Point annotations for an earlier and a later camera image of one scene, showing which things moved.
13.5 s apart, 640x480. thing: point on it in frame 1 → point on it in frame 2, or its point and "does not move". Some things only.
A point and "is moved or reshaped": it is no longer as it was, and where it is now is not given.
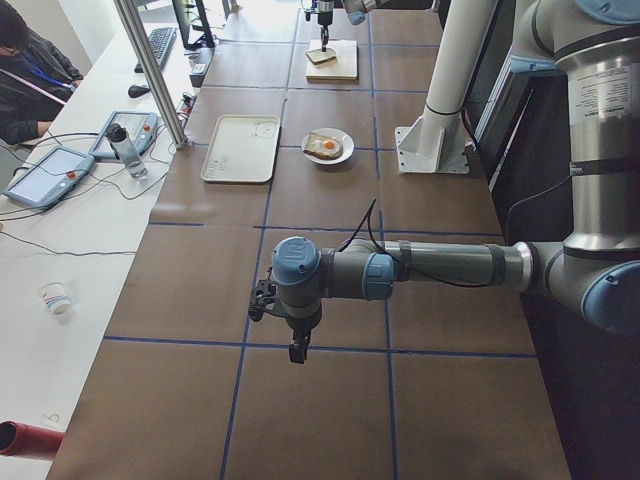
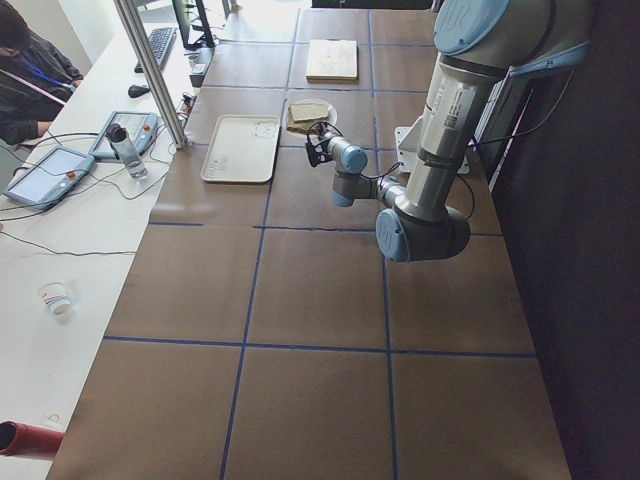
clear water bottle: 126,150 does not move
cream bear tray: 242,148 does not move
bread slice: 317,56 → 309,111
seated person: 35,81 does not move
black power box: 199,59 does not move
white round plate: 343,138 is moved or reshaped
